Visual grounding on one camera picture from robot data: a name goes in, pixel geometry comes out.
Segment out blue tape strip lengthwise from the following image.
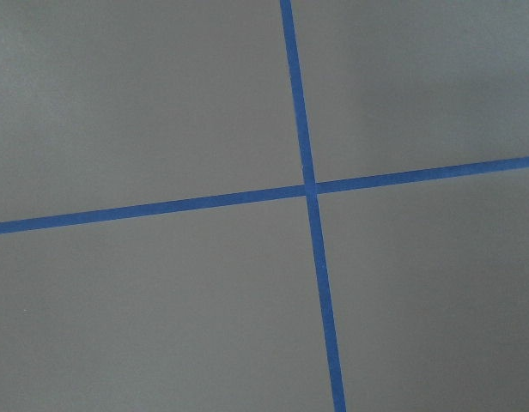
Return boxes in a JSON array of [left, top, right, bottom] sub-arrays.
[[280, 1, 346, 411]]

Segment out blue tape strip crosswise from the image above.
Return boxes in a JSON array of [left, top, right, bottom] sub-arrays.
[[0, 156, 529, 235]]

